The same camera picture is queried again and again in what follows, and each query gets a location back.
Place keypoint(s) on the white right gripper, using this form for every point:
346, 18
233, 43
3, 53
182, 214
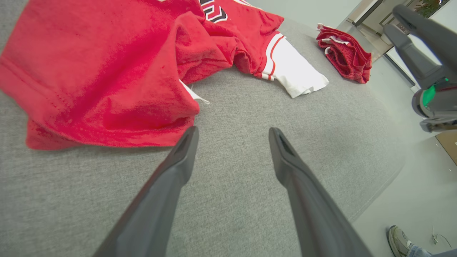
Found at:
442, 103

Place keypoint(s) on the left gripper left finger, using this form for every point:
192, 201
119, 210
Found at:
157, 207

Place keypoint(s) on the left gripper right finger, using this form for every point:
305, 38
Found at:
310, 214

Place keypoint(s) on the red shorts white stripes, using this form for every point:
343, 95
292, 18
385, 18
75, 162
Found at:
348, 53

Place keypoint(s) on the red white basketball jersey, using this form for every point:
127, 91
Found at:
89, 71

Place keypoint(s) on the green plant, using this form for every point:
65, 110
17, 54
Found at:
430, 5

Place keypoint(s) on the grey sneaker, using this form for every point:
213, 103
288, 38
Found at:
398, 241

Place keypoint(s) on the brown cardboard sheet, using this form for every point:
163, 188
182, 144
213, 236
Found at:
448, 146

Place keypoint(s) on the blue jeans leg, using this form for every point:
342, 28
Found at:
428, 252

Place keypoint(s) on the dark door frame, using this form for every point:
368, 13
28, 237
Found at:
367, 12

